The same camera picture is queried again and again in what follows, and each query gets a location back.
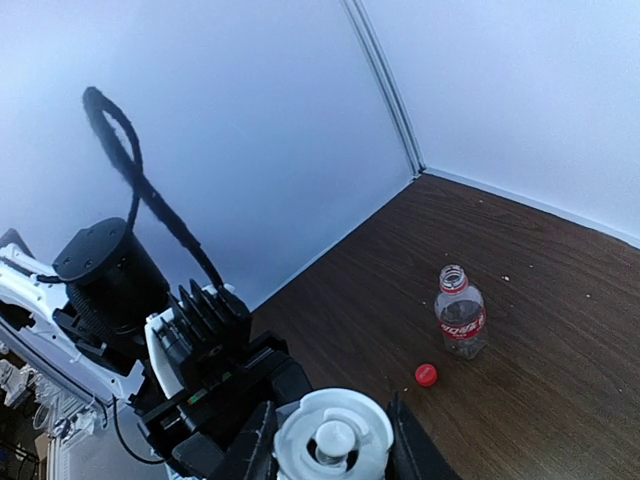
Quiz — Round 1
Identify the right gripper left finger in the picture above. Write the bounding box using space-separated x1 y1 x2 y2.
209 401 278 480

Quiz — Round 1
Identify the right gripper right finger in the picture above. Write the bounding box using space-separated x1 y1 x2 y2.
385 393 461 480

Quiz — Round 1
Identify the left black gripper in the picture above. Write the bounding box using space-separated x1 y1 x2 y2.
132 331 312 478

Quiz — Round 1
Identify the red bottle cap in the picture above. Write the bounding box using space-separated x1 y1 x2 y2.
414 363 438 388

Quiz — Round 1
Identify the white bottle cap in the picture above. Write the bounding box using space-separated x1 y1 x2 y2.
273 388 394 465

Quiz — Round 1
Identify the clear cola bottle red label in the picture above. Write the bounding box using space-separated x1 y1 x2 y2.
434 264 488 360

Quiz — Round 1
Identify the clear plastic bottle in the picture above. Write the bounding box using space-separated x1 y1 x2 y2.
273 450 389 480

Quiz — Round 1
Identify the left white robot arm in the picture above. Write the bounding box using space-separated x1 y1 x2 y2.
1 218 312 478

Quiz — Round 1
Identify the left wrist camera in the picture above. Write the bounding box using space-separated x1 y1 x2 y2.
144 281 252 399

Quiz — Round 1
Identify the left black braided cable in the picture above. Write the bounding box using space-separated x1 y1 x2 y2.
81 86 226 296

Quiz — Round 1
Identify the left aluminium frame post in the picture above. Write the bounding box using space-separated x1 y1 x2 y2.
342 0 426 178

